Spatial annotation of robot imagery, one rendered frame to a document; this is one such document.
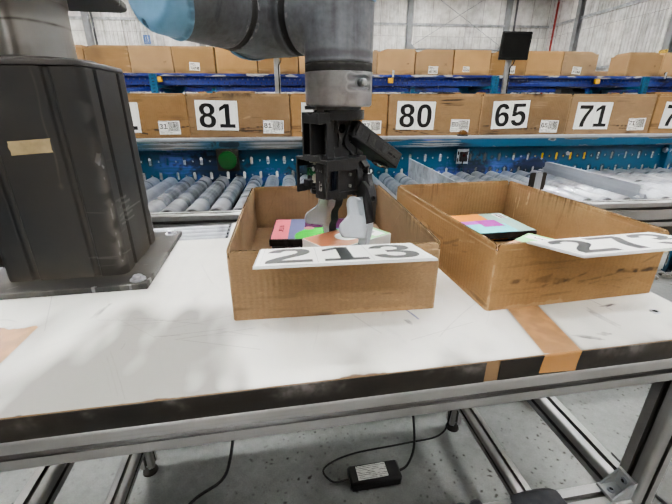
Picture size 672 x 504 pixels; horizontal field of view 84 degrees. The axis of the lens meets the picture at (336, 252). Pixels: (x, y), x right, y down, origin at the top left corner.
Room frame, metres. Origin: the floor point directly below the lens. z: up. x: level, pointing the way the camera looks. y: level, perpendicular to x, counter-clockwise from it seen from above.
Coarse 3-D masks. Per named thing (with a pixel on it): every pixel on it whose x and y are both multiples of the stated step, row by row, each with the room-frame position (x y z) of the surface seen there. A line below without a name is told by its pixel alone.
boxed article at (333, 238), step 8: (328, 232) 0.58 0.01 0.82; (336, 232) 0.58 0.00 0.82; (376, 232) 0.59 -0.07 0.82; (384, 232) 0.59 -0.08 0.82; (304, 240) 0.55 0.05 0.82; (312, 240) 0.54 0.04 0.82; (320, 240) 0.54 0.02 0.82; (328, 240) 0.54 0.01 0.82; (336, 240) 0.55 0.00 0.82; (344, 240) 0.55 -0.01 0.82; (352, 240) 0.55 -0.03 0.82; (376, 240) 0.56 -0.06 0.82; (384, 240) 0.57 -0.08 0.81
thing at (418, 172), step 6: (414, 162) 1.47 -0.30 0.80; (408, 168) 1.54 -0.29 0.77; (414, 168) 1.46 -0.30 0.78; (420, 168) 1.39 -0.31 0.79; (426, 168) 1.33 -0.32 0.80; (408, 174) 1.53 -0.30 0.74; (414, 174) 1.46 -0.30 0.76; (420, 174) 1.38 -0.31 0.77; (426, 174) 1.32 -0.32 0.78; (432, 174) 1.26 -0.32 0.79; (438, 174) 1.21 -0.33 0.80; (414, 180) 1.45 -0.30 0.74; (420, 180) 1.38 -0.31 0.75; (426, 180) 1.31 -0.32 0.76; (432, 180) 1.26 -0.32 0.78; (438, 180) 1.20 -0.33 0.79; (444, 180) 1.15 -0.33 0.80; (450, 180) 1.11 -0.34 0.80
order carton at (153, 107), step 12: (132, 96) 1.51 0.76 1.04; (144, 96) 1.52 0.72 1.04; (156, 96) 1.52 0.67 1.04; (168, 96) 1.53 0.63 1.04; (180, 96) 1.53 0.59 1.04; (144, 108) 1.52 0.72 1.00; (156, 108) 1.52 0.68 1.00; (168, 108) 1.52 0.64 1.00; (180, 108) 1.53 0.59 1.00; (144, 120) 1.52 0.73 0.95; (156, 120) 1.52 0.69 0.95; (168, 120) 1.52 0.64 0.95; (180, 120) 1.53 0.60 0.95; (144, 132) 1.51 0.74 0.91; (156, 132) 1.52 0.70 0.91
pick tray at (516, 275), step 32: (416, 192) 0.83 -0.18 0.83; (448, 192) 0.85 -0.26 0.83; (480, 192) 0.87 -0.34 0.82; (512, 192) 0.86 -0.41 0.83; (544, 192) 0.76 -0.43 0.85; (448, 224) 0.58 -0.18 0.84; (544, 224) 0.75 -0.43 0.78; (576, 224) 0.67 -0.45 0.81; (608, 224) 0.61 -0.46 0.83; (640, 224) 0.56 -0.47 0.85; (448, 256) 0.57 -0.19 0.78; (480, 256) 0.49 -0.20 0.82; (512, 256) 0.46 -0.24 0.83; (544, 256) 0.47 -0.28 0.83; (576, 256) 0.48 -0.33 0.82; (608, 256) 0.49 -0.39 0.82; (640, 256) 0.50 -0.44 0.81; (480, 288) 0.48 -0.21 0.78; (512, 288) 0.46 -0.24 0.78; (544, 288) 0.47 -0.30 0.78; (576, 288) 0.48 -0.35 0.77; (608, 288) 0.49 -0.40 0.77; (640, 288) 0.51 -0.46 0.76
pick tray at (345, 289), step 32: (256, 192) 0.81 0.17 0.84; (288, 192) 0.82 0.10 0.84; (384, 192) 0.77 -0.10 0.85; (256, 224) 0.80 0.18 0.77; (384, 224) 0.76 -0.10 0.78; (416, 224) 0.56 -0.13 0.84; (256, 256) 0.43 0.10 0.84; (256, 288) 0.43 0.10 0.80; (288, 288) 0.44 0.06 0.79; (320, 288) 0.44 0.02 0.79; (352, 288) 0.45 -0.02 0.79; (384, 288) 0.45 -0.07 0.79; (416, 288) 0.46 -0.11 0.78
